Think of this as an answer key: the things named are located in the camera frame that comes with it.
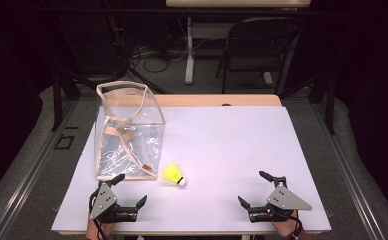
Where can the person's left hand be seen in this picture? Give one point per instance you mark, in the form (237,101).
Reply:
(106,228)

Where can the black metal stand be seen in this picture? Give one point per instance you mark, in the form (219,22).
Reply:
(330,100)
(57,100)

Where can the person's right hand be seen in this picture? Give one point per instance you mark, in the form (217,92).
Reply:
(286,227)

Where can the clear plastic bag beige trim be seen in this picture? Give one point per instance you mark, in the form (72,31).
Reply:
(128,140)

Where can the yellow shuttlecock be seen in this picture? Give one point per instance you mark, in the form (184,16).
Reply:
(172,173)

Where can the white-legged background table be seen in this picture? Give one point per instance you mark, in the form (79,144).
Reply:
(189,50)

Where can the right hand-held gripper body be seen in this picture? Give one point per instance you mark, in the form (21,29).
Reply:
(283,200)

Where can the black folding chair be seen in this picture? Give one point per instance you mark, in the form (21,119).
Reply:
(258,50)

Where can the metal floor rail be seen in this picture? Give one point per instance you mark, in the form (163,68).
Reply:
(348,173)
(25,180)

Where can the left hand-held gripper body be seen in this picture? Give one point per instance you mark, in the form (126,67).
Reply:
(103,201)

